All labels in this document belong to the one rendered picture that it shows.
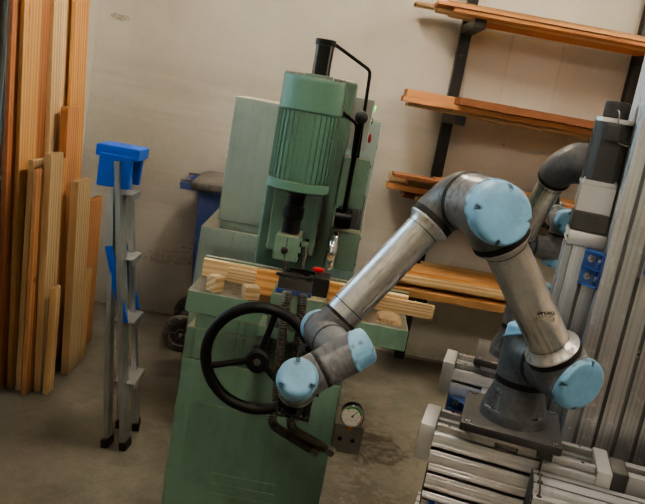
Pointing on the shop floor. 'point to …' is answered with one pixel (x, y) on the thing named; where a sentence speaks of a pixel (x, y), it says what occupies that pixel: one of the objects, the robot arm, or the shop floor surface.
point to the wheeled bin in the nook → (208, 188)
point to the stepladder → (120, 182)
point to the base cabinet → (241, 444)
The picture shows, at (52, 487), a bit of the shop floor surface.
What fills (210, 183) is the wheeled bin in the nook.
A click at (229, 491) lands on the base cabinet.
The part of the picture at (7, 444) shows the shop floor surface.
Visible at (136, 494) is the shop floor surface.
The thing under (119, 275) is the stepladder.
